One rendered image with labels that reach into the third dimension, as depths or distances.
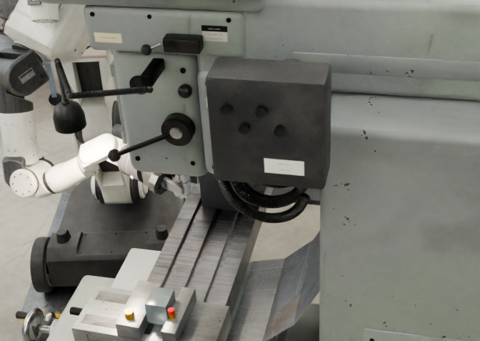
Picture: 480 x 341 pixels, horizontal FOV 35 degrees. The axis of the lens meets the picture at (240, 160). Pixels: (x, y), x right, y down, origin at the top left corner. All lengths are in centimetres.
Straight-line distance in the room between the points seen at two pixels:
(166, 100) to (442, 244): 64
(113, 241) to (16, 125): 81
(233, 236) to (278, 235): 146
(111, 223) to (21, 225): 113
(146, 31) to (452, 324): 88
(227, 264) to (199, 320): 29
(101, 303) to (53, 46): 67
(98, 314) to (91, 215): 107
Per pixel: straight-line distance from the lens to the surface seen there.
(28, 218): 395
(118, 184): 273
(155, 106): 164
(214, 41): 150
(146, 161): 172
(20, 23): 206
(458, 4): 143
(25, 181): 207
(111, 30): 156
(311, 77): 122
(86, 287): 237
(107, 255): 268
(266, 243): 356
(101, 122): 251
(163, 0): 148
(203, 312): 184
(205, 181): 221
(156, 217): 284
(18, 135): 207
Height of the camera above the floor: 230
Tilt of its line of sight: 34 degrees down
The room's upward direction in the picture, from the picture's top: 4 degrees counter-clockwise
